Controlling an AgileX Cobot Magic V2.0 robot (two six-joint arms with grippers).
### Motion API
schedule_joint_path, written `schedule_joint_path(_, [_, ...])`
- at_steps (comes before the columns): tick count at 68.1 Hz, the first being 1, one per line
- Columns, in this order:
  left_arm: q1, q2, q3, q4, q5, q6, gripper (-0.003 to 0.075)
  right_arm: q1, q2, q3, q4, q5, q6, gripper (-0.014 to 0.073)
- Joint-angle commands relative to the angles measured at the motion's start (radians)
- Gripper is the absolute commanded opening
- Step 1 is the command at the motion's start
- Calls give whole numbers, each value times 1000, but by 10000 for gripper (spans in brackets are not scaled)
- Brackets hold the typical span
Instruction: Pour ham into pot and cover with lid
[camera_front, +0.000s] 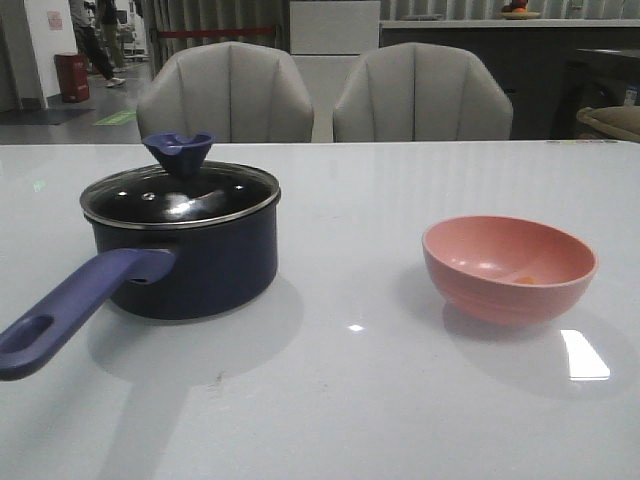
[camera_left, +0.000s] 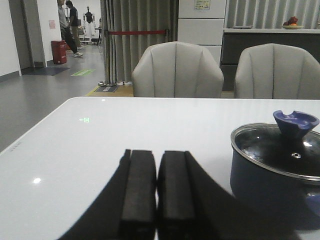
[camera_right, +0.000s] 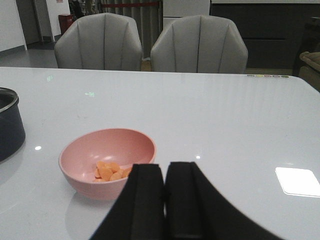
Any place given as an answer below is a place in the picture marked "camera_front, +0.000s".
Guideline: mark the dark blue saucepan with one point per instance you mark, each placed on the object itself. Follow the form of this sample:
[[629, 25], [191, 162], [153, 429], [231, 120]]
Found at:
[[173, 274]]

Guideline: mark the glass lid blue knob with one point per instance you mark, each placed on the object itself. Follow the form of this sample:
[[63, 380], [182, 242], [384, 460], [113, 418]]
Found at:
[[181, 190]]

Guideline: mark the pink plastic bowl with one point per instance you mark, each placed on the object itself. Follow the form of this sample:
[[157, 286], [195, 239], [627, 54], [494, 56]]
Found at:
[[474, 260]]

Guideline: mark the orange ham slices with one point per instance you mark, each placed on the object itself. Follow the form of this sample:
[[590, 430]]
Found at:
[[526, 280]]

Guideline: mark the left grey upholstered chair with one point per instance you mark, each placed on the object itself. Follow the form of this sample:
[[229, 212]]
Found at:
[[238, 92]]

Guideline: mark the grey upholstered chair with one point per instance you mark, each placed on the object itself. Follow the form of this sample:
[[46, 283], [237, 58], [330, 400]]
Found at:
[[238, 92], [421, 92]]

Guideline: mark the right grey upholstered chair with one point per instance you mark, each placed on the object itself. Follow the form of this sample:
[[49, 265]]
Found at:
[[421, 92]]

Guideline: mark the white cabinet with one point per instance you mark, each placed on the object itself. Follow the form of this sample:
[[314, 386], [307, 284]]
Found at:
[[326, 37]]

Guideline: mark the red barrier belt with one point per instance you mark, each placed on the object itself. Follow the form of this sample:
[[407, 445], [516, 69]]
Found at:
[[218, 33]]

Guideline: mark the grey pleated curtain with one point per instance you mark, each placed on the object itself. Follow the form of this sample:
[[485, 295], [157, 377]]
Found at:
[[209, 15]]

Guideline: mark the dark grey counter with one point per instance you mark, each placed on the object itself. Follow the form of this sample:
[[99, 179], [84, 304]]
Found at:
[[530, 59]]

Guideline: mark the red trash bin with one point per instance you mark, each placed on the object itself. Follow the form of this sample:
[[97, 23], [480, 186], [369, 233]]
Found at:
[[72, 77]]

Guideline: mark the fruit plate on counter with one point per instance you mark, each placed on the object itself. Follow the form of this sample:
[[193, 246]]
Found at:
[[518, 10]]

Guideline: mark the walking person dark trousers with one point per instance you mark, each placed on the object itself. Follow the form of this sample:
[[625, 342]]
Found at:
[[88, 43]]

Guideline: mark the beige cushioned seat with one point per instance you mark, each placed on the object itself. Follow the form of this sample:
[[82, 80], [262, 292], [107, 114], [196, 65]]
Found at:
[[615, 122]]

